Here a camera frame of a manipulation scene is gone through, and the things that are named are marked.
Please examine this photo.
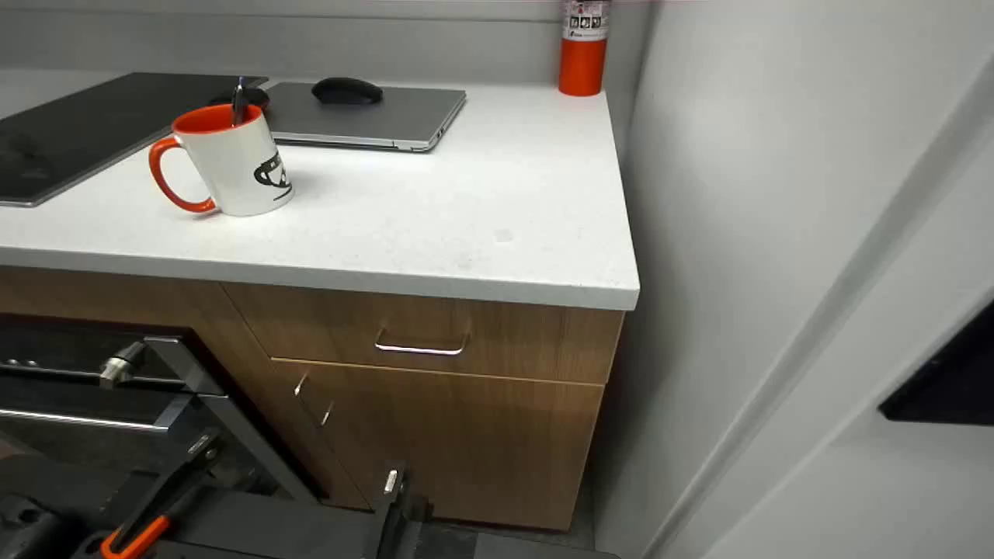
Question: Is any wooden drawer front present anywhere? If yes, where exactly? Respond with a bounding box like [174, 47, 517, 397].
[220, 283, 626, 387]

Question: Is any wooden cabinet door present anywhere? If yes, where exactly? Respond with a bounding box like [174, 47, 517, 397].
[254, 354, 607, 534]

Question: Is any grey closed laptop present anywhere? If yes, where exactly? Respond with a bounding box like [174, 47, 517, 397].
[254, 79, 469, 154]

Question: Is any black computer mouse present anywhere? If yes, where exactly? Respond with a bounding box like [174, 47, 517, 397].
[310, 74, 386, 110]

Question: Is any black clamp silver screw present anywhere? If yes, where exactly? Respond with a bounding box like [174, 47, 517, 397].
[368, 467, 436, 559]

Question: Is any black induction cooktop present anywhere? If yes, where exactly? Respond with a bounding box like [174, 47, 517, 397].
[0, 67, 271, 211]

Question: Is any silver drawer handle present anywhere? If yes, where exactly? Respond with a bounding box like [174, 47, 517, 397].
[373, 326, 469, 359]

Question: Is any silver cabinet door handle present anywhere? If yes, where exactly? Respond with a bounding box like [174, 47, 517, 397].
[287, 370, 338, 429]

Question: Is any white mug orange handle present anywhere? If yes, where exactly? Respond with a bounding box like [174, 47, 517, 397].
[146, 98, 295, 221]

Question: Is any black metal stand frame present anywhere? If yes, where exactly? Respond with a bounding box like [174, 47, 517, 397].
[0, 332, 320, 507]

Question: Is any silver knob on frame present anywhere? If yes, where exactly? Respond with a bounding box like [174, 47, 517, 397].
[97, 340, 149, 392]

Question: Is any orange handled black clamp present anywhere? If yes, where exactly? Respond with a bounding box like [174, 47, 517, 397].
[97, 433, 224, 559]

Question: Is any black wall panel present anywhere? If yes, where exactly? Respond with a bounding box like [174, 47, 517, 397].
[876, 299, 994, 429]

